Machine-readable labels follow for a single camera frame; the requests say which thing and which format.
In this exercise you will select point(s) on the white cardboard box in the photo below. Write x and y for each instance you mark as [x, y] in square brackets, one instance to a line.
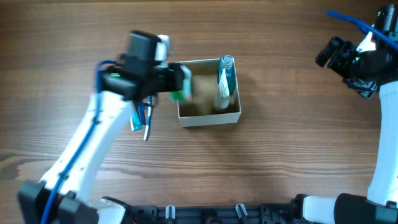
[200, 111]

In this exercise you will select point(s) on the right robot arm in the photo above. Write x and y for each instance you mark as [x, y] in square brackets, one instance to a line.
[369, 68]

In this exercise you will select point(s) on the blue white toothbrush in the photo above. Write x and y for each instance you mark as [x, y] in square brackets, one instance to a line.
[149, 118]

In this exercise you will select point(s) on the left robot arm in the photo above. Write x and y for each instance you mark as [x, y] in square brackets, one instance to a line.
[123, 87]

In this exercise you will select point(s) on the white bamboo print tube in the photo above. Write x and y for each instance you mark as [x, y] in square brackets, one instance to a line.
[222, 95]

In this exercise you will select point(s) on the teal toothpaste tube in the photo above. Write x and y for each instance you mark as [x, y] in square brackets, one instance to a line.
[135, 120]

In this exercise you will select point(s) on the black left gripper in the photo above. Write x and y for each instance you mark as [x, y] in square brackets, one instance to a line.
[178, 78]

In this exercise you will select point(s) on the green white soap box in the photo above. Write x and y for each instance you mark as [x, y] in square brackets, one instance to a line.
[185, 94]

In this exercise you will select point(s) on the blue mouthwash bottle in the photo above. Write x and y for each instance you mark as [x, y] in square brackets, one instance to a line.
[227, 64]

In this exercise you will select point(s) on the blue disposable razor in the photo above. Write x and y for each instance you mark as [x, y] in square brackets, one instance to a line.
[142, 113]

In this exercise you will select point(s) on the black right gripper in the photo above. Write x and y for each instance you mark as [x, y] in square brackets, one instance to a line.
[336, 56]

